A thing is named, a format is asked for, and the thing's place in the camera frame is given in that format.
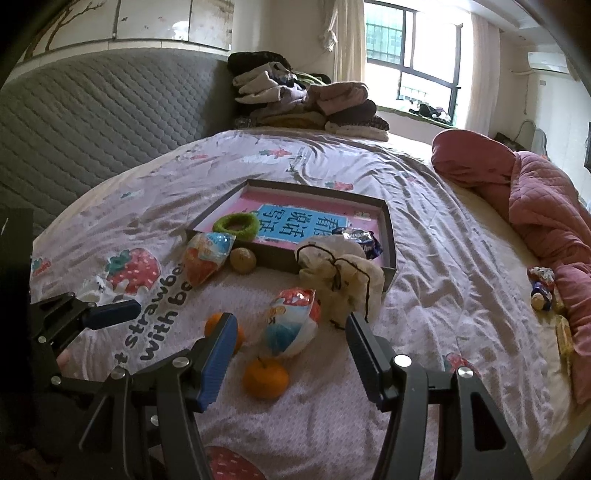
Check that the red and white snack packet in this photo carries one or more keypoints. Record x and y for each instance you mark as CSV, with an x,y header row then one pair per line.
x,y
542,275

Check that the dark blue snack packet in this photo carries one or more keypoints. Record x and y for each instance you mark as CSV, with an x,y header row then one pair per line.
x,y
360,237

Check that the white air conditioner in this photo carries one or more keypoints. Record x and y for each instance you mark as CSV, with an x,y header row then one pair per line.
x,y
549,63

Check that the green hair scrunchie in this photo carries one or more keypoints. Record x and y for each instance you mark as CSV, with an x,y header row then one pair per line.
x,y
221,225

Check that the snack packet blue and red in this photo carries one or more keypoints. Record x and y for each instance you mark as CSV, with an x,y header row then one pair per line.
x,y
291,323

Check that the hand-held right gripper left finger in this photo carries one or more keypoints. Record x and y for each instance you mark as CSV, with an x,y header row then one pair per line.
x,y
216,367

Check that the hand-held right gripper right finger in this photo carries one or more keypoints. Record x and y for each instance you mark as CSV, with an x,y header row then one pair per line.
x,y
362,364

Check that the pile of folded clothes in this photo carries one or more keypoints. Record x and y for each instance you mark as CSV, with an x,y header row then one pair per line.
x,y
295,97

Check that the pink and blue book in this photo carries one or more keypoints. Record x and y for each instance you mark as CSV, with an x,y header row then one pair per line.
x,y
286,217

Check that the orange mandarin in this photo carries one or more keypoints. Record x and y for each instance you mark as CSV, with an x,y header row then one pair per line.
x,y
265,381
212,327

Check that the orange and blue toy egg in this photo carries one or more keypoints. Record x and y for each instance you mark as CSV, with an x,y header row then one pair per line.
x,y
207,258

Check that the black framed window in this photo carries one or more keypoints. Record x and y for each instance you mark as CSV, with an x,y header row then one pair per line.
x,y
425,46

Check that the dark cloth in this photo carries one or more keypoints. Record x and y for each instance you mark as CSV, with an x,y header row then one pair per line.
x,y
434,112

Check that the cream curtain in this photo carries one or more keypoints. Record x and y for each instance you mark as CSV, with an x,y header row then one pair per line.
x,y
482,69
346,41

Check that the pink quilt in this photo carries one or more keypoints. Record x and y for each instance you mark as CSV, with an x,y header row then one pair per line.
x,y
531,194

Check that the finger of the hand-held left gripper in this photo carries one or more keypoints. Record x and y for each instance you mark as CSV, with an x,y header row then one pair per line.
x,y
78,384
113,314

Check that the grey cardboard box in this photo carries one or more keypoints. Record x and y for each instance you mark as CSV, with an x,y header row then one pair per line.
x,y
277,263

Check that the brown kiwi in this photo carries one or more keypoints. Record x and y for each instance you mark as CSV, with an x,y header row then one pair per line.
x,y
243,261

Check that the grey quilted headboard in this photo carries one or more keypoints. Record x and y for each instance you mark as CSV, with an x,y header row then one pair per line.
x,y
92,115

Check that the strawberry printed bed sheet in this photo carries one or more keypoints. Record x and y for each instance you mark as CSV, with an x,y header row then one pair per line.
x,y
415,277

